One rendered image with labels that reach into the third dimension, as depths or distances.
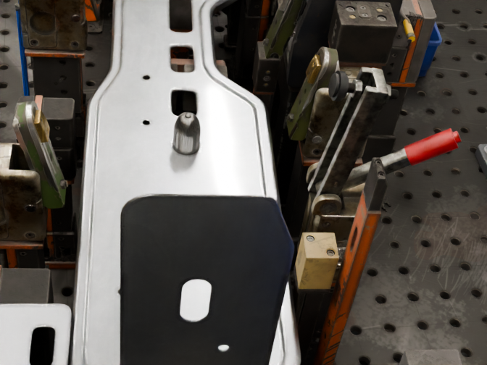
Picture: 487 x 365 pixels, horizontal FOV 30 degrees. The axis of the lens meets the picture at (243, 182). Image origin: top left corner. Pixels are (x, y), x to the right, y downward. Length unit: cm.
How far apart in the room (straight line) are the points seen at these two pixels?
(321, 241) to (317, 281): 4
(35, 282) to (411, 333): 58
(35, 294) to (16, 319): 5
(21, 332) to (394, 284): 64
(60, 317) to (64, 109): 32
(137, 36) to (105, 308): 44
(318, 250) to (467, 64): 95
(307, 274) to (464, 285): 53
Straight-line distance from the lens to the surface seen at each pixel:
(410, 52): 124
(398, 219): 145
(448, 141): 93
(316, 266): 90
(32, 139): 95
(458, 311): 136
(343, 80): 85
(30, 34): 129
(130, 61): 118
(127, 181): 103
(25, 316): 91
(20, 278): 97
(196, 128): 104
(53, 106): 113
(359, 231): 85
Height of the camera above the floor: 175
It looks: 46 degrees down
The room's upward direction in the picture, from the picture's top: 8 degrees clockwise
